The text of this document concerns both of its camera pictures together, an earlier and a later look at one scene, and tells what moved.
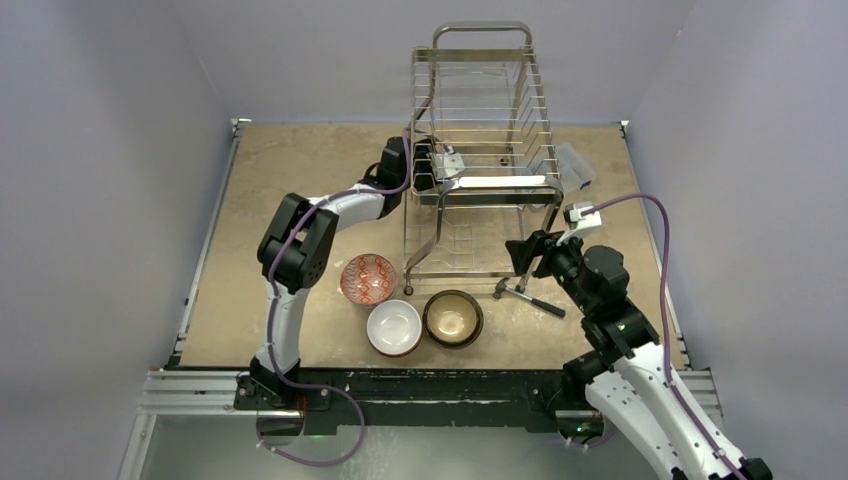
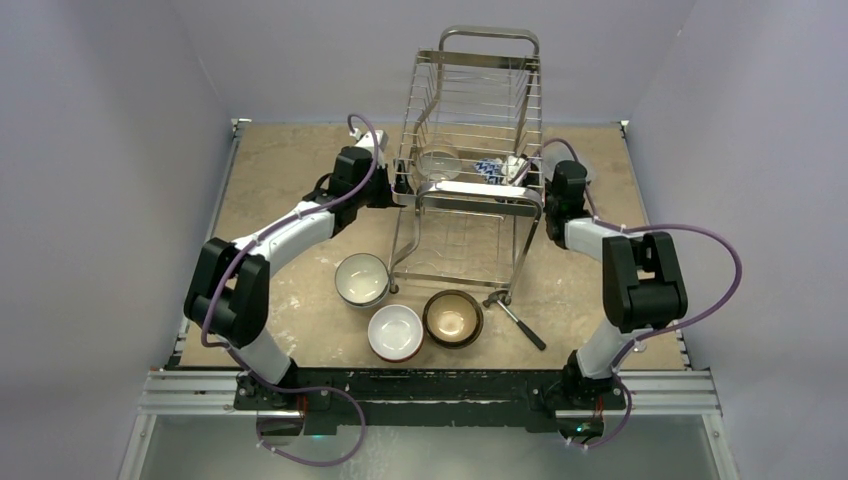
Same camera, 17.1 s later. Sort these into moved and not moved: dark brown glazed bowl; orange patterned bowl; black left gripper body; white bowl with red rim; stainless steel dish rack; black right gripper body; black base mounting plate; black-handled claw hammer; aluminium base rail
Moved: black left gripper body; black right gripper body; orange patterned bowl; black-handled claw hammer
Not moved: aluminium base rail; white bowl with red rim; black base mounting plate; dark brown glazed bowl; stainless steel dish rack
